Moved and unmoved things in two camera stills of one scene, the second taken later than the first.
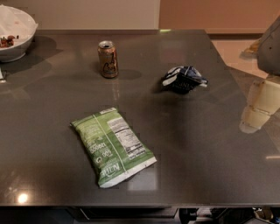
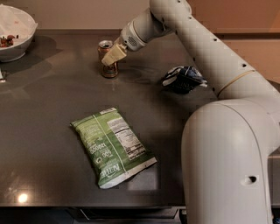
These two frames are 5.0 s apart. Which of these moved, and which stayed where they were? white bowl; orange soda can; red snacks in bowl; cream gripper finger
Moved: cream gripper finger
Stayed: orange soda can; white bowl; red snacks in bowl
